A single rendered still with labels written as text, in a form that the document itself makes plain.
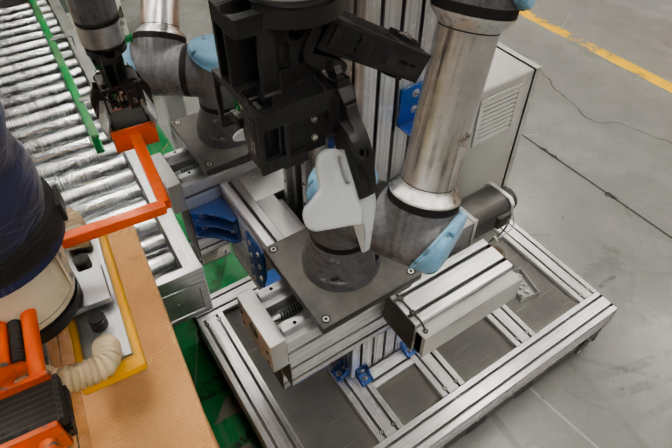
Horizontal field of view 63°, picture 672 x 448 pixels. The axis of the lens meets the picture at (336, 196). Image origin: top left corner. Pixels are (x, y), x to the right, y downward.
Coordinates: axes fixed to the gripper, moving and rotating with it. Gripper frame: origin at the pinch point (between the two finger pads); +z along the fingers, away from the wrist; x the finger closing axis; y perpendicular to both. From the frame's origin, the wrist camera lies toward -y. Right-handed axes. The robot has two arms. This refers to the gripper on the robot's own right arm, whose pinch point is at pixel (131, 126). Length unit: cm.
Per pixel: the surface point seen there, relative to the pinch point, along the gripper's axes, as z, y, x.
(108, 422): 24, 46, -21
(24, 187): -19.5, 34.5, -17.0
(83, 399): 24, 40, -24
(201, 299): 72, -7, 4
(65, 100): 66, -126, -15
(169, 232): 59, -26, 3
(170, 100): 38, -63, 18
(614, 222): 119, 7, 190
